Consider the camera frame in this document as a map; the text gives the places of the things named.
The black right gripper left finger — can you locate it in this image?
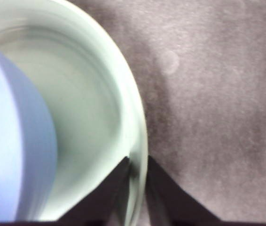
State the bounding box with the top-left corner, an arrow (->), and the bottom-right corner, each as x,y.
0,156 -> 131,226

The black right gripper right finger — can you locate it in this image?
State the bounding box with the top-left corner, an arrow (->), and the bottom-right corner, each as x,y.
145,154 -> 221,226

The blue bowl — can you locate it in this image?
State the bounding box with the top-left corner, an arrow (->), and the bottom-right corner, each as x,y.
0,43 -> 58,223

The green plate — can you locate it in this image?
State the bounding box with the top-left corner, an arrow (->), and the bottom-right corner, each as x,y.
0,0 -> 149,226

